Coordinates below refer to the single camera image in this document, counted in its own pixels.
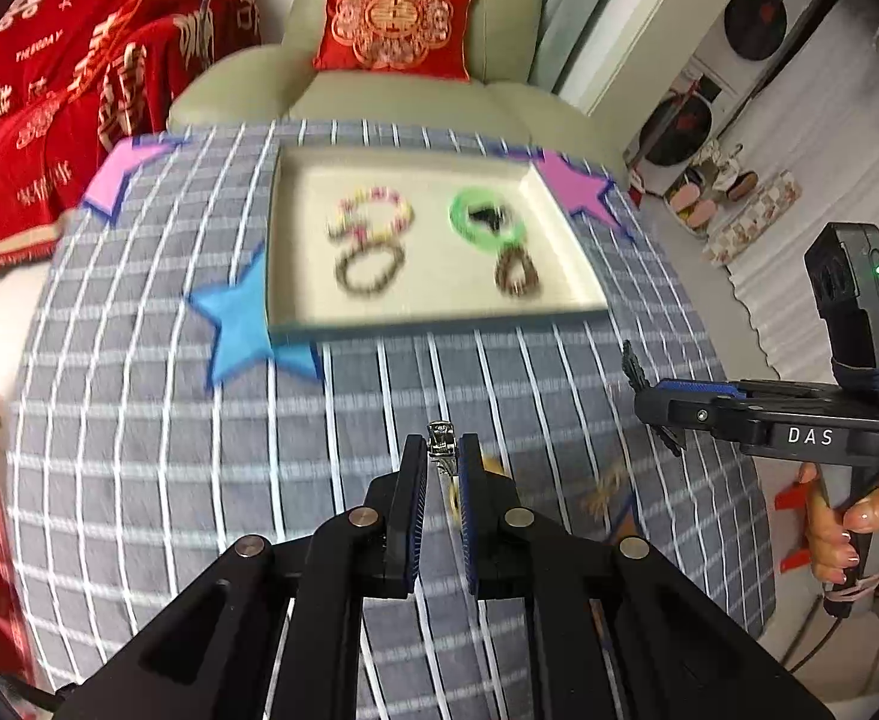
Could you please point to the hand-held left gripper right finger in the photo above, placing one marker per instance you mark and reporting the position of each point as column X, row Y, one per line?
column 471, row 517

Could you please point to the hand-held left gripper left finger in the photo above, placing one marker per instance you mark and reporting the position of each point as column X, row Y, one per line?
column 413, row 510

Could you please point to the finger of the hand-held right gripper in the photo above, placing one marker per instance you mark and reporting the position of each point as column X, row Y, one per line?
column 690, row 412

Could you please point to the silver hair clip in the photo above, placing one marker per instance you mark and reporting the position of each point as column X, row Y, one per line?
column 439, row 439

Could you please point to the shallow cream tray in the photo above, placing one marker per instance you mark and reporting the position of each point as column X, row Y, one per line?
column 424, row 270

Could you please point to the small black claw clip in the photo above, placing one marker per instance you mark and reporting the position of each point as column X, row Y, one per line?
column 488, row 214

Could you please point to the green bangle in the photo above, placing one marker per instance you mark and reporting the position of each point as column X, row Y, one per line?
column 460, row 214

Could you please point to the person's right hand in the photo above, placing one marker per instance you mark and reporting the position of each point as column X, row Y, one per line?
column 829, row 540

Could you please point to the white curtain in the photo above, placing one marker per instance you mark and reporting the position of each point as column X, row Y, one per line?
column 784, row 292

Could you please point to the red plastic stool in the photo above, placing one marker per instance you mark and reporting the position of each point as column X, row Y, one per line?
column 792, row 499

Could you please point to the brown slippers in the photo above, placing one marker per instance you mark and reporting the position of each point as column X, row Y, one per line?
column 743, row 184

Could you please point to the pink slipper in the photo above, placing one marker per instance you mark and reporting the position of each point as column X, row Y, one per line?
column 700, row 211
column 685, row 193

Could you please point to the white green slippers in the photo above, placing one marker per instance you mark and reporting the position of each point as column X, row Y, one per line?
column 717, row 157

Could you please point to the white washing machine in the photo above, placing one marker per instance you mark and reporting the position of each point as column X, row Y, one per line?
column 679, row 127

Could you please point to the grey checked tablecloth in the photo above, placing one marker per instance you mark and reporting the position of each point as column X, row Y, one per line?
column 147, row 427

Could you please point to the white tumble dryer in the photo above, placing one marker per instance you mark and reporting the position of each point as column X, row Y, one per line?
column 769, row 7

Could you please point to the pale sheer curtain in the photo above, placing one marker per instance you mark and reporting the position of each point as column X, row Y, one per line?
column 582, row 0

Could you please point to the pale green armchair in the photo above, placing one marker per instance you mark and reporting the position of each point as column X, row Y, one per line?
column 244, row 90

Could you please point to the red embroidered cushion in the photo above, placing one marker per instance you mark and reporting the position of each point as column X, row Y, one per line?
column 394, row 19

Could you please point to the red printed blanket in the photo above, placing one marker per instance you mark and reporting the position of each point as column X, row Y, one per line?
column 72, row 75

